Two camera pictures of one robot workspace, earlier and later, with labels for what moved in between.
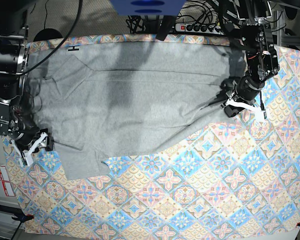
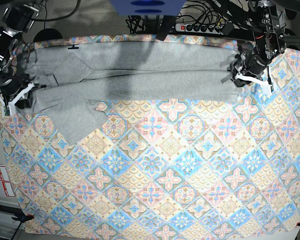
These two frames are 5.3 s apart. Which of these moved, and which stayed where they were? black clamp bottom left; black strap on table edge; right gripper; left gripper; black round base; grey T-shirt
Moved: right gripper; left gripper; grey T-shirt
Stayed: black strap on table edge; black clamp bottom left; black round base
